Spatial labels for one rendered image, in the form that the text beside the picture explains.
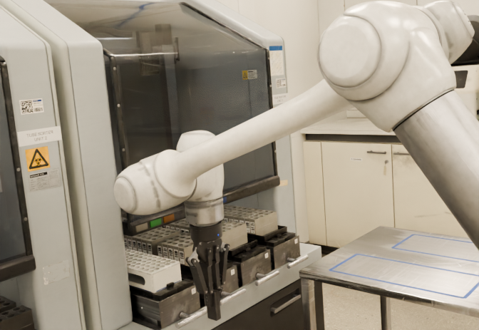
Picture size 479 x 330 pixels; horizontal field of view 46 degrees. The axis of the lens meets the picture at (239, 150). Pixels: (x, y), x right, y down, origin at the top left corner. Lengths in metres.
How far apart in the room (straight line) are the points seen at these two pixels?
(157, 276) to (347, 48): 0.87
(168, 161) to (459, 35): 0.57
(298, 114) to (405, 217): 2.63
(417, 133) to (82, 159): 0.80
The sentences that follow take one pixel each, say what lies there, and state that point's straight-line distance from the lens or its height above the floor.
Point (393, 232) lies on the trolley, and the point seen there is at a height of 0.82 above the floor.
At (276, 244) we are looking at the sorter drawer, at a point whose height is 0.81.
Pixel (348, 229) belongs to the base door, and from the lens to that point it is 3.86.
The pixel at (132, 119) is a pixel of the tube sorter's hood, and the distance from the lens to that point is 1.40.
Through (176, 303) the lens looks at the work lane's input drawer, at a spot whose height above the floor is 0.78.
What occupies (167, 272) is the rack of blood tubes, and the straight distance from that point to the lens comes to 1.47.
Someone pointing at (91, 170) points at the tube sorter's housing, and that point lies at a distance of 1.35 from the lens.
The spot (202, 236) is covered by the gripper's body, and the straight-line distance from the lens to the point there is 1.29.
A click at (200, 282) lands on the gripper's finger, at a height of 0.87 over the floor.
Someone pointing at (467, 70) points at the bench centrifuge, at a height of 1.24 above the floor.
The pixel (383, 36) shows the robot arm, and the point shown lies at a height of 1.38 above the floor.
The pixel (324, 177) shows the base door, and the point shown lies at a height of 0.57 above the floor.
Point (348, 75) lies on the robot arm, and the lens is 0.75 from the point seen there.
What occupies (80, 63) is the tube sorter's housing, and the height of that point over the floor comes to 1.39.
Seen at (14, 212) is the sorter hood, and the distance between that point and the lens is 1.25.
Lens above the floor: 1.35
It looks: 8 degrees down
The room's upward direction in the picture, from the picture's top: 5 degrees counter-clockwise
